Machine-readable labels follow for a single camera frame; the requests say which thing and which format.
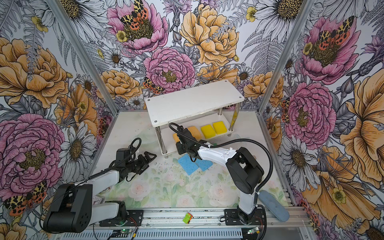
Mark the yellow sponge front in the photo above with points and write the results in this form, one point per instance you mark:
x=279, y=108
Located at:
x=219, y=128

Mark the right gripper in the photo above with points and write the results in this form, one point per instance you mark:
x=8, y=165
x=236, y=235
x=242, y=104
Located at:
x=180, y=151

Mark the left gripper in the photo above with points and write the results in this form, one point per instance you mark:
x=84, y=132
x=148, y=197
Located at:
x=144, y=163

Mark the green orange small block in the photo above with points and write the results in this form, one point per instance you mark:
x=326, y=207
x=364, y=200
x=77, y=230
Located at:
x=187, y=218

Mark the white two-tier shelf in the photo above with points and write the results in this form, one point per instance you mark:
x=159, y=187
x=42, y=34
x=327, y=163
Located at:
x=197, y=106

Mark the yellow sponge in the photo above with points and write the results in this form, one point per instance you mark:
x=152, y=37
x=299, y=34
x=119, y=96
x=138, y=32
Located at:
x=208, y=131
x=219, y=128

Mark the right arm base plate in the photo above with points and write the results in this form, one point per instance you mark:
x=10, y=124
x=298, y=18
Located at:
x=236, y=217

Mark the aluminium front rail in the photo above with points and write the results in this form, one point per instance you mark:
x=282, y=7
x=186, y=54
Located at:
x=208, y=224

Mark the blue sponge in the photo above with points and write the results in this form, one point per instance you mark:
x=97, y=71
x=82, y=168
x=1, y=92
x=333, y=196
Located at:
x=203, y=164
x=188, y=166

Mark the blue grey oval pad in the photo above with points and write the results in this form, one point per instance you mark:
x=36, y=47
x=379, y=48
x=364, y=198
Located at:
x=273, y=206

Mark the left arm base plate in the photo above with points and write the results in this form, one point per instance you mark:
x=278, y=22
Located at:
x=132, y=218

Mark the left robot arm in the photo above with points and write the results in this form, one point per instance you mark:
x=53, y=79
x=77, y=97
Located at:
x=73, y=210

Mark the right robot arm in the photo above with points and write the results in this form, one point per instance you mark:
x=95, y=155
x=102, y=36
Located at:
x=244, y=169

